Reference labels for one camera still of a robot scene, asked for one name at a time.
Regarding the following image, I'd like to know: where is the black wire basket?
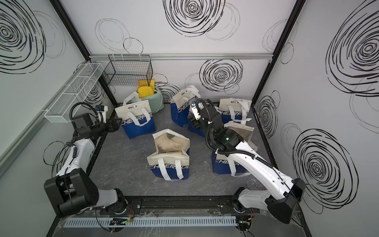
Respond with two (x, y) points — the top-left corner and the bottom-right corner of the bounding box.
(103, 54), (153, 87)

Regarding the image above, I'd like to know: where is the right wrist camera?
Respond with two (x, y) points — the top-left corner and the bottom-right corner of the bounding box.
(189, 97), (201, 120)

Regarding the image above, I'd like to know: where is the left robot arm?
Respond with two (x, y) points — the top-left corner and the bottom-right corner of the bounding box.
(44, 102), (128, 217)

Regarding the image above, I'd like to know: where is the clear plastic cup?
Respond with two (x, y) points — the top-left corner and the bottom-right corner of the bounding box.
(246, 177), (263, 191)

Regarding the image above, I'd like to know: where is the white wire shelf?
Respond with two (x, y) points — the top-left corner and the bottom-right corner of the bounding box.
(44, 63), (104, 123)

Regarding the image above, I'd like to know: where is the grey cable duct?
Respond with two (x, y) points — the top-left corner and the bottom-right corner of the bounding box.
(63, 216), (237, 229)

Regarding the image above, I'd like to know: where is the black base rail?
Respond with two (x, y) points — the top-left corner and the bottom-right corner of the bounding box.
(100, 195), (261, 214)

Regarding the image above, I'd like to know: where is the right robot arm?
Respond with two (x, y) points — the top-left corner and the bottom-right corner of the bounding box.
(189, 97), (306, 224)

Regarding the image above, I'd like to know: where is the takeout bag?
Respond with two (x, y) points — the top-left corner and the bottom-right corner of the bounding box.
(218, 98), (252, 125)
(170, 85), (201, 127)
(115, 100), (156, 139)
(188, 109), (205, 137)
(211, 121), (258, 178)
(147, 129), (190, 181)

